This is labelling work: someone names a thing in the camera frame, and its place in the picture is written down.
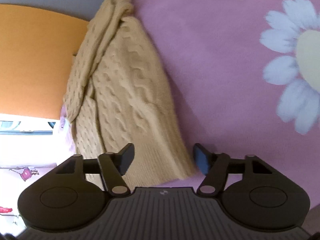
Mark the pink floral bed sheet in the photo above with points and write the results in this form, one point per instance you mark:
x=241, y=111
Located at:
x=212, y=53

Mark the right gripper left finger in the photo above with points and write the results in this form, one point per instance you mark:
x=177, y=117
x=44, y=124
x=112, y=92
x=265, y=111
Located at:
x=111, y=167

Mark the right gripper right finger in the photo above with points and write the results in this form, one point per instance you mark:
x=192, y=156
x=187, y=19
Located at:
x=216, y=168

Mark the orange headboard panel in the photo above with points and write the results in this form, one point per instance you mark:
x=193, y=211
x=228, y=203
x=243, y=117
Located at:
x=37, y=47

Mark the beige cable-knit cardigan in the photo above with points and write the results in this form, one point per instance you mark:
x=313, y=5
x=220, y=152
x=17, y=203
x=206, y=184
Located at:
x=118, y=93

